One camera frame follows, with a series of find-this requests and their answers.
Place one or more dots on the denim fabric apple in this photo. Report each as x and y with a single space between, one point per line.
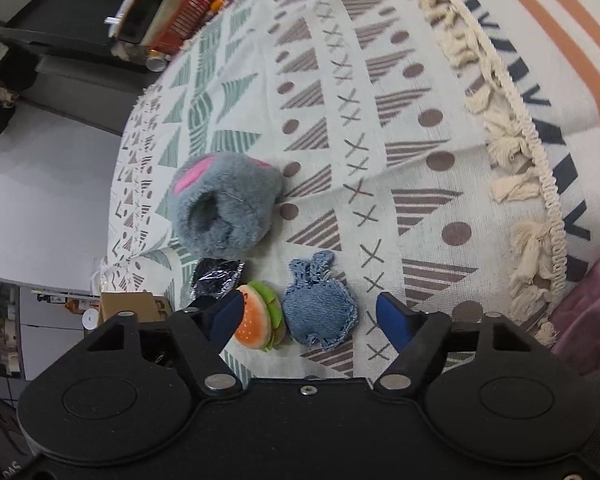
318 309

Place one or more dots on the red plastic basket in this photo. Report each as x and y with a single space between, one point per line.
181 25

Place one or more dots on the white bowl-shaped appliance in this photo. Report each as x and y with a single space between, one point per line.
134 19

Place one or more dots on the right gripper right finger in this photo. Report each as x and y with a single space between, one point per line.
418 337

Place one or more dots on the grey plush slipper toy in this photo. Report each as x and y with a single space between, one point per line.
221 204

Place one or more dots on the plush hamburger toy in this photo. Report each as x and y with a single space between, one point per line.
263 325

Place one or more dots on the cardboard box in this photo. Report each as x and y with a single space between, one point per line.
147 307

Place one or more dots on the white round bottle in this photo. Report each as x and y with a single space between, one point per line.
90 319

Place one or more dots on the hanging dark clothes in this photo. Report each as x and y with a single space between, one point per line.
17 74

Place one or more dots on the patterned tasselled blanket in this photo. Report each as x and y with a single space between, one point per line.
405 147

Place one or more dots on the black item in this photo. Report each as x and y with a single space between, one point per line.
215 278

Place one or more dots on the striped orange blanket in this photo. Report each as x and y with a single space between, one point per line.
552 52

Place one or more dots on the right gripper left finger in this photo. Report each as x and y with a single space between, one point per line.
201 335

